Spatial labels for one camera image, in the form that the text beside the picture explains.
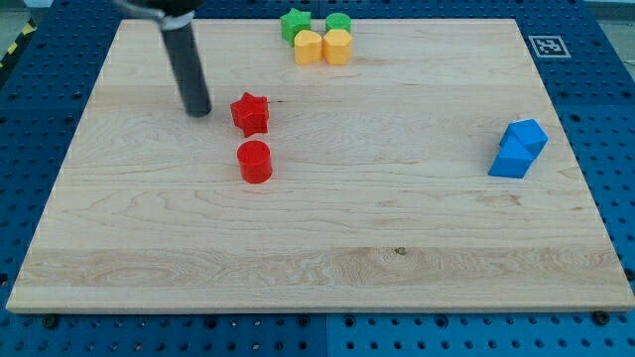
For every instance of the wooden board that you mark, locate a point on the wooden board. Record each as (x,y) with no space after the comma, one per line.
(379,200)

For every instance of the green cylinder block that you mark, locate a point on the green cylinder block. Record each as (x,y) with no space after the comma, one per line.
(338,21)

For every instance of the black yellow hazard tape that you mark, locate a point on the black yellow hazard tape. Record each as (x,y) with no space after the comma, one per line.
(18,46)

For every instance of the yellow heart block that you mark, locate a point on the yellow heart block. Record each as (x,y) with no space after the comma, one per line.
(307,47)

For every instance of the yellow hexagon block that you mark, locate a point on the yellow hexagon block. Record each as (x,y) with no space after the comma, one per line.
(337,46)

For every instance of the green star block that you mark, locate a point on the green star block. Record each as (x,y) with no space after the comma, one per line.
(293,22)

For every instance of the white fiducial marker tag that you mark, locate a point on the white fiducial marker tag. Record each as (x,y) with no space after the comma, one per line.
(549,47)

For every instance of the red cylinder block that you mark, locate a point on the red cylinder block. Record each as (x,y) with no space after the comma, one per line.
(254,159)

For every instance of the red star block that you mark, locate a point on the red star block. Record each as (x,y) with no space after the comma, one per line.
(251,114)

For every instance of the blue triangular block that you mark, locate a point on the blue triangular block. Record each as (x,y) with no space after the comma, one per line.
(512,161)

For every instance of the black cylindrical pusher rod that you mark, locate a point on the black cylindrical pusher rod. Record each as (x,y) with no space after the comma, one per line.
(180,44)

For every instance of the blue cube block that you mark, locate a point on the blue cube block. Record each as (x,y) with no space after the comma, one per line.
(530,135)

